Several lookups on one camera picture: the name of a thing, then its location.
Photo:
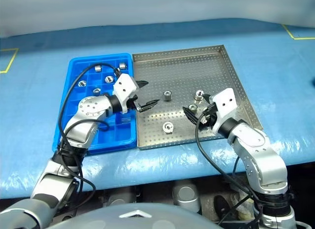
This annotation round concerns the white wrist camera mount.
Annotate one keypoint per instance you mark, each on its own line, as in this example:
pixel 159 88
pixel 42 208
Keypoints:
pixel 225 103
pixel 124 87

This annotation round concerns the yellow tape outline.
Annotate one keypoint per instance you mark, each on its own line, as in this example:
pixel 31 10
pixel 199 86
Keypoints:
pixel 289 33
pixel 12 59

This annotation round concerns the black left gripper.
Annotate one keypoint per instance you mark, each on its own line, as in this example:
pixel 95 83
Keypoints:
pixel 133 103

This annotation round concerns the blue compartment tray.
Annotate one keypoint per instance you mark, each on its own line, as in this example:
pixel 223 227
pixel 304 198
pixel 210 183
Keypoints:
pixel 103 138

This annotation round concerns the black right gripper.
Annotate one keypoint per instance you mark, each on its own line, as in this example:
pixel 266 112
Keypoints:
pixel 209 118

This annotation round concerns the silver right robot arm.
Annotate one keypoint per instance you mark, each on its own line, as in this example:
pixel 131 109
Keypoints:
pixel 256 150

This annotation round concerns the grey robot torso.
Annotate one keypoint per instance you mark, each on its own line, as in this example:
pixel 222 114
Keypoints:
pixel 135 220

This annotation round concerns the grey rounded housing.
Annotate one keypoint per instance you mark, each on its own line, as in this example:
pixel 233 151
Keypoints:
pixel 118 198
pixel 185 195

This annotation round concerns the perforated metal tray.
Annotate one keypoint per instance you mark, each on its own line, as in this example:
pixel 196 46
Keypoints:
pixel 177 71

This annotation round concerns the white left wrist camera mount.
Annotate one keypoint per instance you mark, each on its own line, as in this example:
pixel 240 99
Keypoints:
pixel 124 87

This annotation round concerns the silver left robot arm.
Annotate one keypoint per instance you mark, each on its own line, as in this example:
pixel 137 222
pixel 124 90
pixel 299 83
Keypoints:
pixel 91 108

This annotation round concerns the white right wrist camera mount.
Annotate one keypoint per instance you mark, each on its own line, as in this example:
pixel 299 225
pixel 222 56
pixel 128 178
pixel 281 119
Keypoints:
pixel 225 103

